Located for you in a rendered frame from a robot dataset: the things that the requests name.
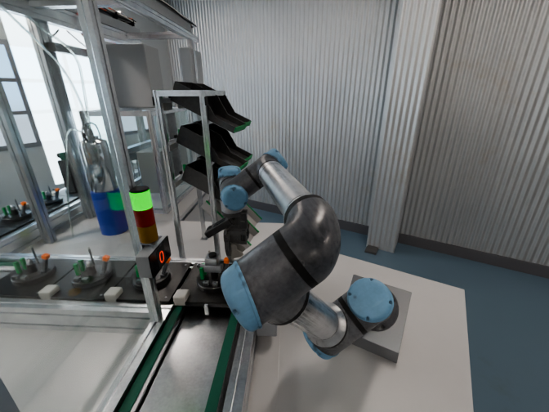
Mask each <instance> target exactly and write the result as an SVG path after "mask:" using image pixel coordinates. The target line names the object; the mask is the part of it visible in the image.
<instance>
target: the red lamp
mask: <svg viewBox="0 0 549 412"><path fill-rule="evenodd" d="M133 212H134V217H135V220H136V226H137V227H140V228H145V227H149V226H152V225H154V224H155V217H154V210H153V206H152V208H150V209H147V210H144V211H135V210H133Z"/></svg>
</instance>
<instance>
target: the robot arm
mask: <svg viewBox="0 0 549 412"><path fill-rule="evenodd" d="M287 167H288V164H287V162H286V160H285V159H284V157H283V156H282V155H281V154H280V153H279V152H278V151H277V150H276V149H275V148H273V149H271V150H269V151H267V152H266V153H264V154H263V155H262V156H261V157H260V158H259V159H257V160H256V161H255V162H253V163H252V164H250V165H249V166H248V167H247V168H245V169H244V170H243V171H242V172H241V169H240V168H239V167H237V166H231V165H230V166H223V167H220V168H219V169H218V181H219V189H220V198H221V211H222V216H223V217H224V218H222V219H221V220H220V221H218V222H216V223H214V224H212V225H211V226H209V227H208V228H207V229H206V231H205V233H204V234H205V235H206V236H207V238H210V237H211V236H213V235H215V234H216V233H218V232H220V231H222V230H224V233H223V238H224V242H225V253H226V256H227V257H228V259H229V260H230V262H232V263H233V264H232V265H231V266H230V267H228V268H227V269H226V270H225V271H224V272H223V273H222V275H221V290H222V293H223V295H224V297H225V300H226V302H227V304H228V306H229V308H230V310H231V311H232V313H233V315H234V317H235V318H236V320H237V321H238V322H239V323H240V324H241V325H242V326H243V327H244V328H245V329H246V330H247V331H250V332H254V331H256V330H257V329H261V328H262V326H263V325H264V324H265V323H267V322H268V323H270V324H272V325H292V326H294V327H296V328H298V329H300V330H302V331H303V334H304V337H305V339H306V341H307V343H308V344H309V346H310V348H311V349H312V350H313V351H314V352H316V354H317V355H318V356H319V357H320V358H322V359H325V360H329V359H331V358H333V357H335V356H337V355H338V354H339V352H341V351H342V350H344V349H345V348H347V347H348V346H350V345H351V344H352V343H353V342H355V341H356V340H357V339H359V338H361V337H362V336H363V335H365V334H366V333H367V332H368V331H370V330H372V331H377V332H378V331H384V330H387V329H389V328H390V327H391V326H392V325H393V324H394V323H395V322H396V320H397V318H398V314H399V305H398V302H397V300H396V298H395V295H394V294H393V293H392V292H391V291H390V290H389V289H388V288H387V287H386V286H385V285H384V284H383V283H382V282H381V281H379V280H376V279H373V278H362V279H359V280H357V281H356V282H354V283H353V284H352V285H351V286H350V288H349V290H348V291H347V292H346V293H344V294H343V295H342V296H340V297H339V298H338V299H337V300H335V301H334V302H324V301H323V300H322V299H320V298H319V297H318V296H317V295H316V294H315V293H313V292H312V291H311V290H312V289H313V288H314V287H315V286H316V285H318V284H320V283H321V282H323V281H324V280H325V279H326V278H327V277H328V276H329V275H330V273H331V272H332V270H333V268H334V267H335V265H336V263H337V259H338V257H339V253H340V249H341V229H340V226H339V222H338V219H337V215H336V214H335V212H334V210H333V208H332V207H331V206H330V204H329V203H328V202H327V201H325V200H324V199H323V198H322V197H320V196H319V195H314V194H311V193H310V192H309V191H308V190H307V189H306V188H305V187H304V186H303V185H302V184H301V183H300V182H299V181H298V180H297V179H296V178H295V177H294V176H293V175H292V174H291V173H290V172H288V171H287V170H286V168H287ZM263 186H264V187H265V188H266V190H267V192H268V193H269V195H270V197H271V198H272V200H273V201H274V202H275V204H276V205H277V207H278V208H279V210H280V212H281V213H282V214H283V223H284V225H283V226H282V227H280V228H279V229H278V230H277V231H276V232H275V233H273V234H272V235H270V236H269V237H267V238H266V239H265V240H263V241H262V242H261V243H259V245H257V246H256V247H255V248H253V249H252V250H250V251H249V252H248V253H246V254H245V255H243V251H244V250H245V248H244V247H243V246H242V245H240V244H247V241H248V238H249V222H248V218H247V215H248V210H247V209H243V208H244V207H245V206H246V204H247V202H248V198H249V197H250V196H252V195H253V194H255V193H256V192H257V191H259V190H260V189H261V188H262V187H263ZM234 258H240V259H239V260H237V261H234Z"/></svg>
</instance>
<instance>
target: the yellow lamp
mask: <svg viewBox="0 0 549 412"><path fill-rule="evenodd" d="M137 231H138V235H139V239H140V242H141V243H142V244H150V243H153V242H154V241H156V240H157V239H158V231H157V226H156V222H155V224H154V225H152V226H149V227H145V228H140V227H137Z"/></svg>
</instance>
